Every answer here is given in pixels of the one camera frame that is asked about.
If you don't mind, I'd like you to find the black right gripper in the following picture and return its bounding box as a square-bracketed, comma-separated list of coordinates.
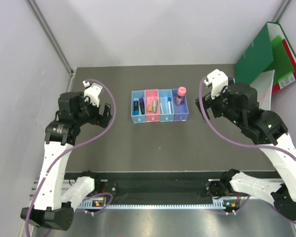
[195, 85, 243, 128]

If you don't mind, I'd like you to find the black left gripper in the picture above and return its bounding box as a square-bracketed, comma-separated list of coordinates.
[74, 91, 111, 128]

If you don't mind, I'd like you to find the pink capped glue stick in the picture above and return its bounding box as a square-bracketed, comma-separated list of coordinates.
[176, 86, 186, 105]

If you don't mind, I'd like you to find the purple plastic drawer bin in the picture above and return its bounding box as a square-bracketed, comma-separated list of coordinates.
[172, 89, 189, 121]

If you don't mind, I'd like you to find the black highlighter blue cap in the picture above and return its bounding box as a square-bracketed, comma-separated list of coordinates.
[133, 100, 139, 116]

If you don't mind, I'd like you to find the black highlighter purple cap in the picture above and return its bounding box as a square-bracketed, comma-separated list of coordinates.
[139, 97, 145, 115]

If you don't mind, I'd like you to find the white marker blue cap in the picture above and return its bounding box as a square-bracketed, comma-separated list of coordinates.
[167, 97, 172, 114]

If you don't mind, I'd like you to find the light blue drawer bin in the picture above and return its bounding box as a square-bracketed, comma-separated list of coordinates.
[158, 89, 174, 122]

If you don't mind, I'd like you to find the white marker pink cap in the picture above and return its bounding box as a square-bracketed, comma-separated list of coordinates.
[160, 100, 164, 114]

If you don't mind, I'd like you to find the pink plastic drawer bin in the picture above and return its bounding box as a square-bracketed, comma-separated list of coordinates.
[145, 89, 160, 122]

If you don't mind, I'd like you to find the small green plastic piece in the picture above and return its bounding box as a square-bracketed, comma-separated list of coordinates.
[152, 99, 158, 113]

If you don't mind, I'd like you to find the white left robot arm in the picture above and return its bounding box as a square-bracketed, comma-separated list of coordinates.
[20, 86, 114, 236]

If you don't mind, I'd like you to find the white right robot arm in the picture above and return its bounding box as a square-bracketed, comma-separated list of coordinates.
[198, 82, 296, 221]

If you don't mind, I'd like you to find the translucent light blue folder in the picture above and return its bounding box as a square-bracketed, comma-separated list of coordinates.
[250, 70, 275, 111]

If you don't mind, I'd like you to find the red folder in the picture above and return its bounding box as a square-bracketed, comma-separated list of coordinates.
[271, 36, 296, 94]

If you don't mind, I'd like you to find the green binder folder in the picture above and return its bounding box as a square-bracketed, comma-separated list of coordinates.
[235, 22, 296, 84]

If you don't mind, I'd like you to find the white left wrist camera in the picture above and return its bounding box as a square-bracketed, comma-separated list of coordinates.
[83, 80, 103, 107]

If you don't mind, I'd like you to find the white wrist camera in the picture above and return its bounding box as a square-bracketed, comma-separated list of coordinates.
[204, 69, 228, 99]
[83, 80, 103, 107]

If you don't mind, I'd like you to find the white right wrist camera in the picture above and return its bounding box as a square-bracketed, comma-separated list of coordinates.
[204, 69, 228, 99]

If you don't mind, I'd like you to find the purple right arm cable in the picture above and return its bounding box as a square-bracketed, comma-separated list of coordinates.
[199, 76, 296, 228]

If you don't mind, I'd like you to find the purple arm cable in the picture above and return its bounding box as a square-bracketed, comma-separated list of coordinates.
[25, 79, 116, 237]
[199, 76, 296, 228]

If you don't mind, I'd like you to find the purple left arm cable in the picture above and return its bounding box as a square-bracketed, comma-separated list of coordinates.
[25, 79, 116, 237]

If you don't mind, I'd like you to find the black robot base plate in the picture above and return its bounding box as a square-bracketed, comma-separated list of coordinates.
[65, 171, 224, 204]

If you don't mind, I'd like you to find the aluminium cable duct rail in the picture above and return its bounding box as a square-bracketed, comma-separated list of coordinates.
[29, 179, 296, 210]

